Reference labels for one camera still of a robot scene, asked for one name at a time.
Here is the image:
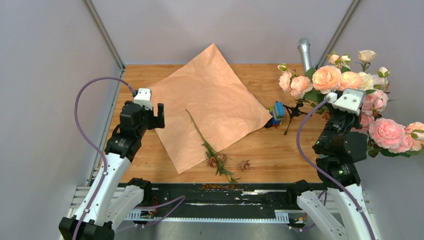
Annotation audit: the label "pink roses stem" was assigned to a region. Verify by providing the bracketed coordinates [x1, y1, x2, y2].
[352, 89, 389, 134]

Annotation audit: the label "dried brown roses stem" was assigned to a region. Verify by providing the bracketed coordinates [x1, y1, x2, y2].
[321, 110, 331, 122]

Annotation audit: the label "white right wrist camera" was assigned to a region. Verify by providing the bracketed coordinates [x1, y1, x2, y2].
[326, 88, 366, 116]

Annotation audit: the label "blue toy brick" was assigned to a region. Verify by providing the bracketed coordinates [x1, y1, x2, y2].
[272, 101, 286, 121]

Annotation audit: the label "brown kraft wrapping paper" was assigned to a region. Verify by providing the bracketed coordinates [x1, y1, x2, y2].
[150, 44, 271, 173]

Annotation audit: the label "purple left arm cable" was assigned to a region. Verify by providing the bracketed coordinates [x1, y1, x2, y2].
[71, 76, 187, 240]

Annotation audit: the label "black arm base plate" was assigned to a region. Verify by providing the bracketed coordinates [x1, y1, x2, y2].
[140, 183, 305, 220]

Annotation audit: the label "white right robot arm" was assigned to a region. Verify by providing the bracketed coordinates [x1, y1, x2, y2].
[285, 107, 380, 240]

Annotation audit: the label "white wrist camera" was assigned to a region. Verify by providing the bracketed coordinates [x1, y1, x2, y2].
[326, 88, 366, 116]
[133, 88, 153, 111]

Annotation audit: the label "peach roses in vase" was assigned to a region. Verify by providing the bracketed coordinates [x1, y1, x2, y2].
[366, 67, 424, 158]

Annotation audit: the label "dried brown rose head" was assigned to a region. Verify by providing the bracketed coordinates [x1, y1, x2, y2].
[239, 160, 251, 171]

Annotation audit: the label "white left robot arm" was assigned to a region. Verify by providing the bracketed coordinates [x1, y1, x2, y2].
[58, 101, 165, 240]

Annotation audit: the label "multicolour toy brick stack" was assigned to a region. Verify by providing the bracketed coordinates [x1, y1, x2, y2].
[264, 106, 282, 129]

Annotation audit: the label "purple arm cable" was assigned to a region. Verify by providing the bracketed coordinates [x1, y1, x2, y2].
[71, 76, 187, 240]
[296, 96, 377, 240]

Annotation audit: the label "white roses stem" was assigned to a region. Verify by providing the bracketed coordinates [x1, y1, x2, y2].
[338, 55, 374, 91]

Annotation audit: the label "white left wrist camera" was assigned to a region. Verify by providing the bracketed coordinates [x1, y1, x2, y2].
[133, 88, 153, 111]

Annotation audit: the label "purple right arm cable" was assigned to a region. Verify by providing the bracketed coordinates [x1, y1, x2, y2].
[296, 96, 377, 240]

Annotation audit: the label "white slotted cable duct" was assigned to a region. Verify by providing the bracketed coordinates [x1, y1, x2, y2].
[125, 208, 290, 224]

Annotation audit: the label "single rose stem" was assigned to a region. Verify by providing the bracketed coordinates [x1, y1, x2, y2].
[358, 49, 377, 72]

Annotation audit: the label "silver microphone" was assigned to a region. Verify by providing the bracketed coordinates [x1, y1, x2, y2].
[297, 37, 313, 74]

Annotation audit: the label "peach roses stem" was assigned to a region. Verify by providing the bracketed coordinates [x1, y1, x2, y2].
[277, 63, 313, 99]
[311, 54, 364, 95]

